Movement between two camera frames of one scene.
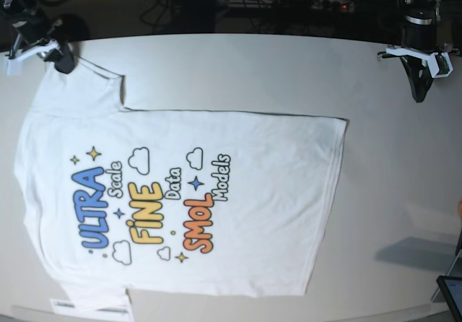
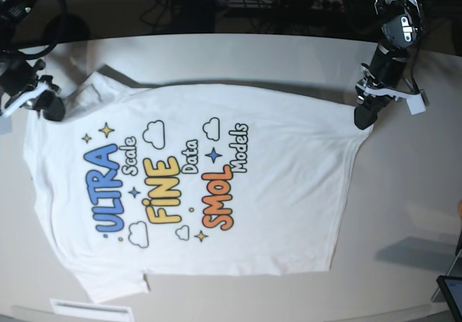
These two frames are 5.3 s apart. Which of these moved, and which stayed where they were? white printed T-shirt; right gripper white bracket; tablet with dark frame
Moved: right gripper white bracket; white printed T-shirt
Stayed: tablet with dark frame
